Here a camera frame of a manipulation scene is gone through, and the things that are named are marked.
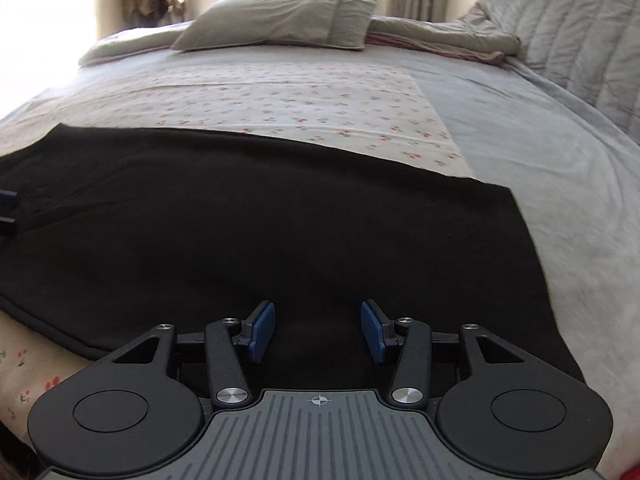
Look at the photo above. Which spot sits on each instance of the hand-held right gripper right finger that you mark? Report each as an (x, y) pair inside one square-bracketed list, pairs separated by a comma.
[(372, 331)]

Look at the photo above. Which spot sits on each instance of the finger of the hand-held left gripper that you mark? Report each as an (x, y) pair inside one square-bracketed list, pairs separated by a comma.
[(7, 198), (7, 226)]

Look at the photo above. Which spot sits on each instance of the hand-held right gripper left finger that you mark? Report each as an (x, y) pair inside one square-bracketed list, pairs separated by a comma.
[(263, 331)]

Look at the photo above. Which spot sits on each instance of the black pants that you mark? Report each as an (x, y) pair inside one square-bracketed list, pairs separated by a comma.
[(300, 220)]

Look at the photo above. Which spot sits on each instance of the cherry print sheet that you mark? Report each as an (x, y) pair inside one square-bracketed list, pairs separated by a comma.
[(280, 100)]

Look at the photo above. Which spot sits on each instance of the grey bed sheet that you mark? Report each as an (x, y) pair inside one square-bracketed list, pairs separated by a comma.
[(560, 190)]

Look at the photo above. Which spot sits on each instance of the red cloth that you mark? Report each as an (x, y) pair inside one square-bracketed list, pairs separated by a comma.
[(632, 474)]

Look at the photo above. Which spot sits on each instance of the flat grey pillow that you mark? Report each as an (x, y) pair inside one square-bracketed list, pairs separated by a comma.
[(430, 35)]

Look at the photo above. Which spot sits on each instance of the grey quilted blanket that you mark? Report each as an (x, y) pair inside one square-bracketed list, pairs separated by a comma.
[(565, 25)]

